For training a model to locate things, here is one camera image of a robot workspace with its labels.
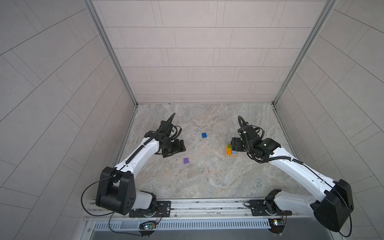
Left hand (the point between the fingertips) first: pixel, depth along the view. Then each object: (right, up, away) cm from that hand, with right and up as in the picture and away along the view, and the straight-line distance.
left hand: (184, 148), depth 83 cm
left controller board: (-14, -30, -18) cm, 38 cm away
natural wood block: (+25, -4, +7) cm, 26 cm away
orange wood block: (+27, -4, +6) cm, 28 cm away
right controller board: (+44, -32, -15) cm, 57 cm away
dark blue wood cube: (+12, +5, +16) cm, 21 cm away
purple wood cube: (+1, -8, +4) cm, 9 cm away
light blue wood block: (+25, +1, -13) cm, 28 cm away
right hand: (+28, +3, -2) cm, 28 cm away
